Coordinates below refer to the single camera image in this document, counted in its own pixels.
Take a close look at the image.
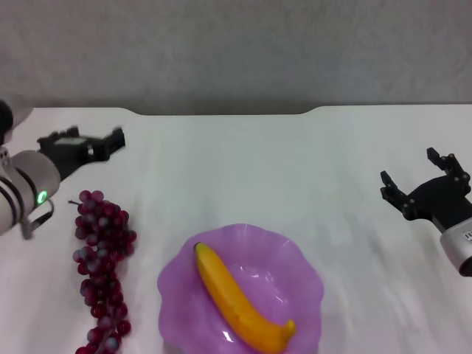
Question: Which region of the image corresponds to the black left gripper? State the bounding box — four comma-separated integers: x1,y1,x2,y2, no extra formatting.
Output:
37,126,126,181

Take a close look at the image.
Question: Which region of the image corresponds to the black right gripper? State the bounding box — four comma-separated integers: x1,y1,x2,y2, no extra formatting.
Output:
380,147,472,233

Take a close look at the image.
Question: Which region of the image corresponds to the dark red grape bunch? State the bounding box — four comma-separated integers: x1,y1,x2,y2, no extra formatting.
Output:
68,190,138,354

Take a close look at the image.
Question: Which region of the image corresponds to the yellow banana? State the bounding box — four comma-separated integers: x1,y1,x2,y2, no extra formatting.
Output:
193,241,297,352

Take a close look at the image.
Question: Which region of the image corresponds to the purple wavy plastic plate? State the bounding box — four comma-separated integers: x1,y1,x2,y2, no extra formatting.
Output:
157,223,326,354

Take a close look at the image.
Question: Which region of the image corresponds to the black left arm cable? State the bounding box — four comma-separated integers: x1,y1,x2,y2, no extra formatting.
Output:
21,201,55,240

